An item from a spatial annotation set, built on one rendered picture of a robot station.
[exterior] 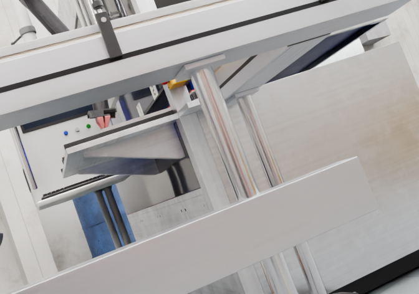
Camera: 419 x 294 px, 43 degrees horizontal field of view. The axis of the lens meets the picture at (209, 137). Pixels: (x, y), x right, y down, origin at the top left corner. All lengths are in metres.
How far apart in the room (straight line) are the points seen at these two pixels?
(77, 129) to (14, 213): 3.02
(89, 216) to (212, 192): 3.62
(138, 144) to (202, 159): 0.24
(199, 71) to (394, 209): 1.28
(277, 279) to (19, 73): 0.62
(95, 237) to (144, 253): 4.43
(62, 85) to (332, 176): 0.56
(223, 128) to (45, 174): 1.84
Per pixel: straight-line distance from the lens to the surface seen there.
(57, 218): 6.10
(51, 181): 2.82
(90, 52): 1.03
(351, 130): 2.14
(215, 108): 1.08
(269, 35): 1.13
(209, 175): 1.88
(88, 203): 5.40
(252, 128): 1.72
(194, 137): 1.88
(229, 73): 1.65
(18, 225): 5.78
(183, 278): 1.02
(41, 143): 2.85
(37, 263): 5.78
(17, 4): 3.13
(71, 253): 6.10
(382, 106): 2.24
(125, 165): 2.43
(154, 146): 1.95
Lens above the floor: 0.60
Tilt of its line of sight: 5 degrees up
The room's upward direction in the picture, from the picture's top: 21 degrees counter-clockwise
